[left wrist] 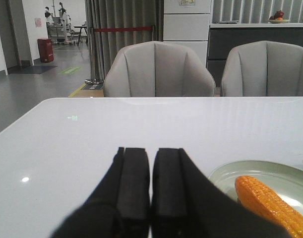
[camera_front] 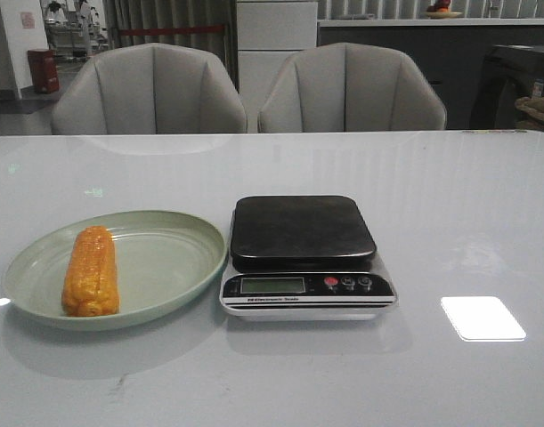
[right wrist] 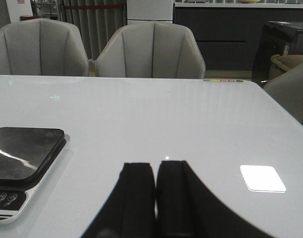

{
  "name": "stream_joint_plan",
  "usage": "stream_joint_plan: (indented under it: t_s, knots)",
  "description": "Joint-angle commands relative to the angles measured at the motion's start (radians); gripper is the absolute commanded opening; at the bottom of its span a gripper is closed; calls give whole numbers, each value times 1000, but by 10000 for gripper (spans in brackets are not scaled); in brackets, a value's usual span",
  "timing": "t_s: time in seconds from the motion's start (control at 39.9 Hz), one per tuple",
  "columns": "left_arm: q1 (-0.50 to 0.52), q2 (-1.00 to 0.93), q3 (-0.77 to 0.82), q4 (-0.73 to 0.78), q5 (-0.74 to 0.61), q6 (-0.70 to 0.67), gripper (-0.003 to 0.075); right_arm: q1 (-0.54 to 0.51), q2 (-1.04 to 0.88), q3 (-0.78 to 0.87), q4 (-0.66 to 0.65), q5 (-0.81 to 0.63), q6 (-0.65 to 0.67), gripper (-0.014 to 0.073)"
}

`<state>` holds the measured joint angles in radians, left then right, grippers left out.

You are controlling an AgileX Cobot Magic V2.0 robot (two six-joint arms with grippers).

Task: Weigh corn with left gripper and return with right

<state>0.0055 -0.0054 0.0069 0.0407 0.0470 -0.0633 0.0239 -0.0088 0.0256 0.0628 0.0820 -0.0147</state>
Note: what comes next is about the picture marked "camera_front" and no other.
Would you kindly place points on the orange corn cob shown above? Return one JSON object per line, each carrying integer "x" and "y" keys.
{"x": 90, "y": 286}

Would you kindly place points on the black silver kitchen scale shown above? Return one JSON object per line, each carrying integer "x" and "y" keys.
{"x": 303, "y": 258}

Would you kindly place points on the right grey upholstered chair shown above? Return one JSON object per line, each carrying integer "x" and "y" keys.
{"x": 348, "y": 87}

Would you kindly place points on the grey upholstered chair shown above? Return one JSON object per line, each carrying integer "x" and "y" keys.
{"x": 150, "y": 89}
{"x": 348, "y": 87}

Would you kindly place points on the light green plate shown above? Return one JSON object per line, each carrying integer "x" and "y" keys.
{"x": 164, "y": 260}

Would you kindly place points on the white cabinet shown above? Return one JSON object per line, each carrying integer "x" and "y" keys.
{"x": 267, "y": 33}

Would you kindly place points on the left grey upholstered chair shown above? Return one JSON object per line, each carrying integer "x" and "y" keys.
{"x": 150, "y": 89}

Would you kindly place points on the dark grey counter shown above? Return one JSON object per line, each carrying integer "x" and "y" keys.
{"x": 449, "y": 52}

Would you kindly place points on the fruit bowl on counter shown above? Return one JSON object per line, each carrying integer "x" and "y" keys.
{"x": 441, "y": 9}

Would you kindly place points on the red trash bin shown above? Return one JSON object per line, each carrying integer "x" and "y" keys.
{"x": 43, "y": 70}

